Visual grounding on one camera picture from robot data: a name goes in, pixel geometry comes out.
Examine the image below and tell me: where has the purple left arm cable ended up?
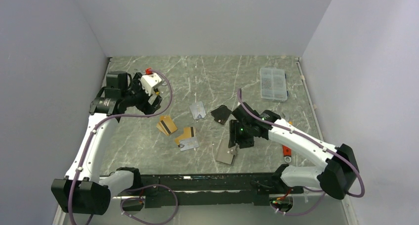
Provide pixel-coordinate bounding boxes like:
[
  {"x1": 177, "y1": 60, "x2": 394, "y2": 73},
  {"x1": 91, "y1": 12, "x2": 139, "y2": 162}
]
[{"x1": 67, "y1": 69, "x2": 179, "y2": 225}]

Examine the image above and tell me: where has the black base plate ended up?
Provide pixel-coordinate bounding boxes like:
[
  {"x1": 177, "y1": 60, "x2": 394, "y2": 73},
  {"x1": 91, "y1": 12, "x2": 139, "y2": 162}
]
[{"x1": 119, "y1": 173, "x2": 304, "y2": 208}]

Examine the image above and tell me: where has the clear plastic screw box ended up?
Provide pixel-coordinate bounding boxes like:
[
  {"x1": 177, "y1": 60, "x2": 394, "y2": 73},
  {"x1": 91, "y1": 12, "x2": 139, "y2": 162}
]
[{"x1": 259, "y1": 67, "x2": 288, "y2": 101}]

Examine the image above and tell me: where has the black card stack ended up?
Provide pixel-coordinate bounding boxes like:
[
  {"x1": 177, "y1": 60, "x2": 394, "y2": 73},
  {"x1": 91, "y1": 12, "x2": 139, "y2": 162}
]
[{"x1": 210, "y1": 105, "x2": 232, "y2": 125}]

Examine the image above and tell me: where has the gold card stack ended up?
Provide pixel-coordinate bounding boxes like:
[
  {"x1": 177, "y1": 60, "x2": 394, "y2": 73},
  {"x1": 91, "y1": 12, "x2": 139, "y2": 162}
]
[{"x1": 156, "y1": 115, "x2": 178, "y2": 136}]

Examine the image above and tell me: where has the red handled tool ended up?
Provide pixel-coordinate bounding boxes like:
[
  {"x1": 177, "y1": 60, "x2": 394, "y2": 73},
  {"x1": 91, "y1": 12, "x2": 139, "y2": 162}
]
[{"x1": 282, "y1": 145, "x2": 292, "y2": 164}]

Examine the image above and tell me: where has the aluminium frame rail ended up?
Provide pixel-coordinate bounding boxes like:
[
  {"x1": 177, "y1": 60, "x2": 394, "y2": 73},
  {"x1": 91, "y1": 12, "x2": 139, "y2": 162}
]
[{"x1": 52, "y1": 176, "x2": 359, "y2": 225}]

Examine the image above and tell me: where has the gold card under holder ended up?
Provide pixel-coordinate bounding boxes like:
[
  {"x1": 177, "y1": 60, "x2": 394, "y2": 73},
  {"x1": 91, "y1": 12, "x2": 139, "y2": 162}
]
[{"x1": 174, "y1": 127, "x2": 196, "y2": 147}]

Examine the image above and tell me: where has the grey card holder blue lining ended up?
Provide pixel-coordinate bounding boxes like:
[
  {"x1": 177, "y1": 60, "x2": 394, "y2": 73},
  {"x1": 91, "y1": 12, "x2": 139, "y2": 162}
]
[{"x1": 215, "y1": 138, "x2": 238, "y2": 165}]

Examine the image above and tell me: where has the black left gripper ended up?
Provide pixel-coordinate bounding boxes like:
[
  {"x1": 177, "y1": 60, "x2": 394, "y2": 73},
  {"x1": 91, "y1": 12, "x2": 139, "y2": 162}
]
[{"x1": 122, "y1": 73, "x2": 162, "y2": 117}]

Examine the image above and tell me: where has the grey wrench pair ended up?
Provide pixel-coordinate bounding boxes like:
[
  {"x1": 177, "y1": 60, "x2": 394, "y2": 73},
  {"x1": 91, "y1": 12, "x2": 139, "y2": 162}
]
[{"x1": 281, "y1": 113, "x2": 290, "y2": 122}]

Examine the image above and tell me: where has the silver card on table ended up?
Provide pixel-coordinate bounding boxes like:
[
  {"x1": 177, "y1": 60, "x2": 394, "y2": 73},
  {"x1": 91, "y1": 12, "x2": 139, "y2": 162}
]
[{"x1": 179, "y1": 137, "x2": 199, "y2": 151}]

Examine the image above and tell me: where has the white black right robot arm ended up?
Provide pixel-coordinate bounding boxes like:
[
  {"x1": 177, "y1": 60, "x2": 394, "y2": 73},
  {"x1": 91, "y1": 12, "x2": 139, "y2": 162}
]
[{"x1": 232, "y1": 102, "x2": 359, "y2": 200}]

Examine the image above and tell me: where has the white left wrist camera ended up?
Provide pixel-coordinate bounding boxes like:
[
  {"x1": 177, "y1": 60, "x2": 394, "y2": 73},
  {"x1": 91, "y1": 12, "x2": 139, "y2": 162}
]
[{"x1": 140, "y1": 68, "x2": 163, "y2": 96}]

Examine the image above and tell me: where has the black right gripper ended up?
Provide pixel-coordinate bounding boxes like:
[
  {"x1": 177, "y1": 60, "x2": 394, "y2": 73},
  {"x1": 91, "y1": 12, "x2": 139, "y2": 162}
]
[{"x1": 228, "y1": 120, "x2": 254, "y2": 149}]

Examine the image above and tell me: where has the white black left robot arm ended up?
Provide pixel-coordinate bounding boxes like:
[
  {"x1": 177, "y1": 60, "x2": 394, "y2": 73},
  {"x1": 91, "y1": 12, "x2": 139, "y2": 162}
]
[{"x1": 51, "y1": 70, "x2": 163, "y2": 215}]

